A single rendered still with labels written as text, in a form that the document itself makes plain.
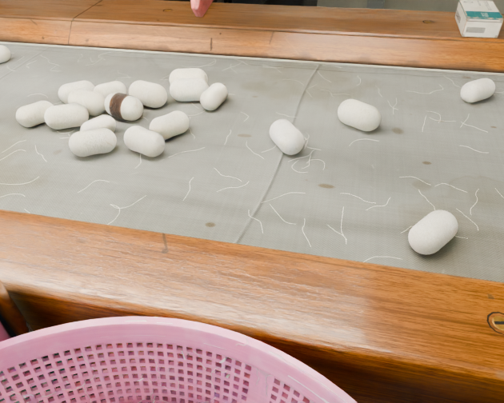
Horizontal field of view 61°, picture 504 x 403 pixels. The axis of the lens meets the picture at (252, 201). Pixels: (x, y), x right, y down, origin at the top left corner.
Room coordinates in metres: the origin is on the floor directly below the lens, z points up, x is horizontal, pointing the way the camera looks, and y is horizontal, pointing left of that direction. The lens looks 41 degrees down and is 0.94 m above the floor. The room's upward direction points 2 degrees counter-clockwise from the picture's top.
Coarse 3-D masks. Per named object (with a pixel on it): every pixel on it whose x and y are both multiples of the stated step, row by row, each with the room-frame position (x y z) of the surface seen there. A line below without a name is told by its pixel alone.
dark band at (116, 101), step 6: (114, 96) 0.35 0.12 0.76; (120, 96) 0.35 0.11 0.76; (126, 96) 0.35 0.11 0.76; (114, 102) 0.34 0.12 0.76; (120, 102) 0.34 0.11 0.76; (114, 108) 0.34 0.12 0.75; (120, 108) 0.34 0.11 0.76; (114, 114) 0.34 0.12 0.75; (120, 114) 0.34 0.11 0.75; (126, 120) 0.34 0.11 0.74
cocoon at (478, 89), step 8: (480, 80) 0.36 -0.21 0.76; (488, 80) 0.36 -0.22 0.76; (464, 88) 0.35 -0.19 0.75; (472, 88) 0.35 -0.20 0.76; (480, 88) 0.35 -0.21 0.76; (488, 88) 0.35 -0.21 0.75; (464, 96) 0.35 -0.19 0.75; (472, 96) 0.35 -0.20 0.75; (480, 96) 0.35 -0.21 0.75; (488, 96) 0.35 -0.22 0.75
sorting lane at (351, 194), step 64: (0, 64) 0.48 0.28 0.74; (64, 64) 0.47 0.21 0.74; (128, 64) 0.47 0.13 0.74; (192, 64) 0.46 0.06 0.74; (256, 64) 0.45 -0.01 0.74; (320, 64) 0.45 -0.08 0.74; (0, 128) 0.34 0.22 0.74; (128, 128) 0.33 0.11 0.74; (192, 128) 0.32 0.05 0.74; (256, 128) 0.32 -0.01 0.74; (320, 128) 0.32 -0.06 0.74; (384, 128) 0.31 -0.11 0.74; (448, 128) 0.31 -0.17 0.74; (0, 192) 0.25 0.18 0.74; (64, 192) 0.24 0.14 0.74; (128, 192) 0.24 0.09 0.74; (192, 192) 0.24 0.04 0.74; (256, 192) 0.23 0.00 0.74; (320, 192) 0.23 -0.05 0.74; (384, 192) 0.23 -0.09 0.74; (448, 192) 0.23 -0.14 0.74; (384, 256) 0.17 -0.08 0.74; (448, 256) 0.17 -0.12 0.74
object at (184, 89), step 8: (176, 80) 0.38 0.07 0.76; (184, 80) 0.38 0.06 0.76; (192, 80) 0.38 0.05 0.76; (200, 80) 0.38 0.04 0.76; (176, 88) 0.37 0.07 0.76; (184, 88) 0.37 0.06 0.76; (192, 88) 0.37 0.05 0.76; (200, 88) 0.37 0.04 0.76; (176, 96) 0.37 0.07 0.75; (184, 96) 0.37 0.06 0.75; (192, 96) 0.37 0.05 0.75; (200, 96) 0.37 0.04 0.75
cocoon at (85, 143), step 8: (104, 128) 0.30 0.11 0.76; (72, 136) 0.29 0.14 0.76; (80, 136) 0.29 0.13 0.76; (88, 136) 0.29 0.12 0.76; (96, 136) 0.29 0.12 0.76; (104, 136) 0.29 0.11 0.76; (112, 136) 0.29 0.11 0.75; (72, 144) 0.28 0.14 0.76; (80, 144) 0.28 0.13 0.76; (88, 144) 0.28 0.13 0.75; (96, 144) 0.28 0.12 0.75; (104, 144) 0.28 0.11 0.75; (112, 144) 0.29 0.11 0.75; (72, 152) 0.28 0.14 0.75; (80, 152) 0.28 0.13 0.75; (88, 152) 0.28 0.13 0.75; (96, 152) 0.28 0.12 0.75; (104, 152) 0.29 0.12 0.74
